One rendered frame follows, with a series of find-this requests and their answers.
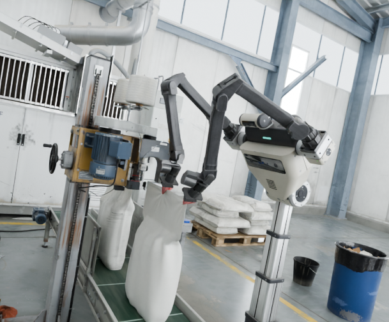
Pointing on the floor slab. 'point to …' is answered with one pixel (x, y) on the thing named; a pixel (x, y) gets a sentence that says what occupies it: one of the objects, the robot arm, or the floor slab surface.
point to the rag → (7, 311)
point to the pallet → (225, 236)
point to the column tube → (61, 246)
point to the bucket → (305, 270)
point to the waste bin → (355, 281)
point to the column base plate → (28, 318)
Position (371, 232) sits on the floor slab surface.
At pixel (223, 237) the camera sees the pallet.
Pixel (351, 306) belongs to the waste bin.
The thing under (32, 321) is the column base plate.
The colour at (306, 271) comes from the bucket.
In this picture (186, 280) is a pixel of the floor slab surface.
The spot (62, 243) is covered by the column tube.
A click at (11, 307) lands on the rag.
